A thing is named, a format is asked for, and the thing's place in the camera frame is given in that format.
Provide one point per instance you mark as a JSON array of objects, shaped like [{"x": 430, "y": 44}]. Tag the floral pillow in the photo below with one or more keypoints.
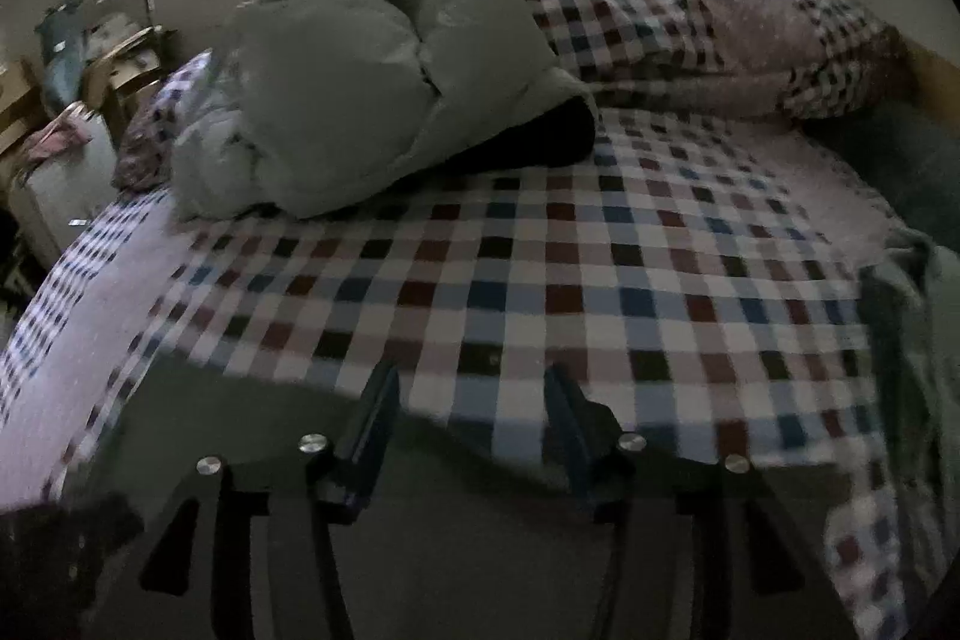
[{"x": 142, "y": 153}]

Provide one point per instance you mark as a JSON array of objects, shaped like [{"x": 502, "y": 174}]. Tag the dark cloth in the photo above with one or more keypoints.
[{"x": 60, "y": 542}]

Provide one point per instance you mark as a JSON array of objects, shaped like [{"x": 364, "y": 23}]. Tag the grey-green garment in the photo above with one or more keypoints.
[{"x": 907, "y": 325}]

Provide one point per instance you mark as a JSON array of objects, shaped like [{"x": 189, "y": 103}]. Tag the pale green duvet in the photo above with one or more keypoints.
[{"x": 337, "y": 85}]

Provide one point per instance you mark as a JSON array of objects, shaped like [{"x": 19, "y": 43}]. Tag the blue-grey bag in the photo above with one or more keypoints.
[{"x": 64, "y": 48}]

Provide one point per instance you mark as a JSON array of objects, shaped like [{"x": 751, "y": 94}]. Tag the wooden headboard cabinet with clutter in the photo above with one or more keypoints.
[{"x": 64, "y": 197}]

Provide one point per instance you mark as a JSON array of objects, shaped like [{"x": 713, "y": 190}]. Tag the cardboard box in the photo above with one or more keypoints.
[{"x": 120, "y": 70}]

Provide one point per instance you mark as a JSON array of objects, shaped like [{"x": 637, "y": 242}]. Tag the checkered pillow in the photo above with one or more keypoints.
[{"x": 750, "y": 40}]

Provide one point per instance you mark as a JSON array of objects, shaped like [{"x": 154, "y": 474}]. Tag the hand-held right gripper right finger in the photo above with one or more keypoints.
[{"x": 570, "y": 437}]

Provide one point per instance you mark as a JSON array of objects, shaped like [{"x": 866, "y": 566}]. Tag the bed with checkered sheet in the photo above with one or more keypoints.
[{"x": 525, "y": 265}]

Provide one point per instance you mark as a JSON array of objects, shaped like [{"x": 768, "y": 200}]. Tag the pink cloth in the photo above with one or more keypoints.
[{"x": 60, "y": 139}]

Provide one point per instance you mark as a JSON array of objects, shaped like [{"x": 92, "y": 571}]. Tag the wooden bed frame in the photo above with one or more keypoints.
[{"x": 937, "y": 78}]

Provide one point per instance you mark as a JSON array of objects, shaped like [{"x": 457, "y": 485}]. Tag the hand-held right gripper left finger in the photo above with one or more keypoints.
[{"x": 375, "y": 430}]

